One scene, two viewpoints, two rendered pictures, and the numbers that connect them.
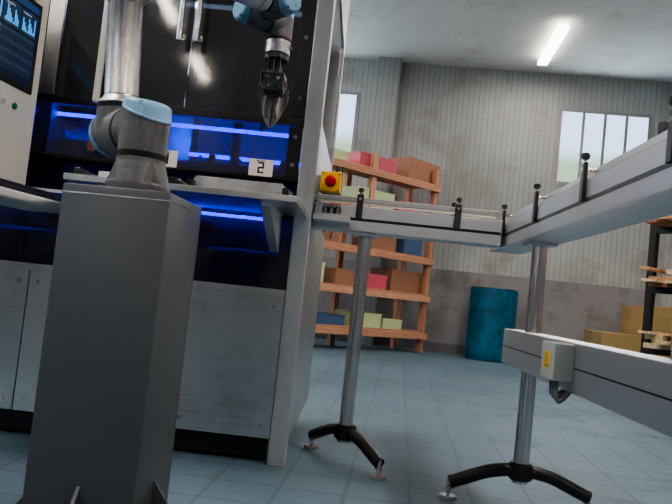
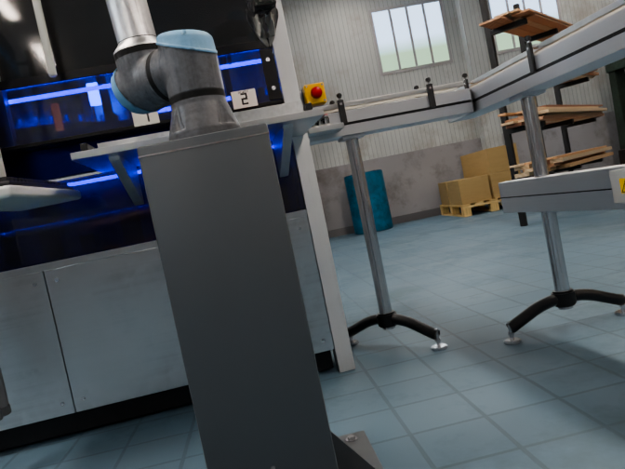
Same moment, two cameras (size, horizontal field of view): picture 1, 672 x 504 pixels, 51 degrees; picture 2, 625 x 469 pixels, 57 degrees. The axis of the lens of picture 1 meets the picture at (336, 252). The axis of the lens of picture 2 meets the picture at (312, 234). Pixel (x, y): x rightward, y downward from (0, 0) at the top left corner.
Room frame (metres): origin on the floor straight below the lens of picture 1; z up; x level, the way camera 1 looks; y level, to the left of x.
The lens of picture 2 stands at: (0.44, 0.54, 0.62)
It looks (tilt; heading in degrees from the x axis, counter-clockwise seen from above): 3 degrees down; 349
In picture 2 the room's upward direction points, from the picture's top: 12 degrees counter-clockwise
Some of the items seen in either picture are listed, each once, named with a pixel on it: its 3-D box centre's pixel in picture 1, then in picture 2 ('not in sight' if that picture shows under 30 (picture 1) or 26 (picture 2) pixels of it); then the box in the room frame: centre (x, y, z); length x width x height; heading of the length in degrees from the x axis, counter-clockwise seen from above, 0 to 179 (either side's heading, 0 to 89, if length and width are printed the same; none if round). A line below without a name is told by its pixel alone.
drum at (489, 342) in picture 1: (491, 323); (368, 201); (8.93, -2.03, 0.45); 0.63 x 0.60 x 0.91; 174
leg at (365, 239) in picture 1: (354, 336); (370, 233); (2.62, -0.10, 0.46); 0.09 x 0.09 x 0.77; 88
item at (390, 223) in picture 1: (407, 216); (382, 109); (2.62, -0.25, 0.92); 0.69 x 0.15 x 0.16; 88
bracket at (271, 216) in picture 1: (270, 228); (285, 153); (2.30, 0.22, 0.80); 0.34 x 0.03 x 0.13; 178
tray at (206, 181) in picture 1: (248, 193); (255, 124); (2.27, 0.30, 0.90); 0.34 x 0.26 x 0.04; 177
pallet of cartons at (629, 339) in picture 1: (629, 341); (475, 181); (8.39, -3.55, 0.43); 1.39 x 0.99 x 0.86; 174
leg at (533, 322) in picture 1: (530, 361); (546, 201); (2.28, -0.65, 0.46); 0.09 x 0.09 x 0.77; 88
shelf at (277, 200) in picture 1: (197, 198); (203, 144); (2.32, 0.47, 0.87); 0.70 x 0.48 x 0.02; 88
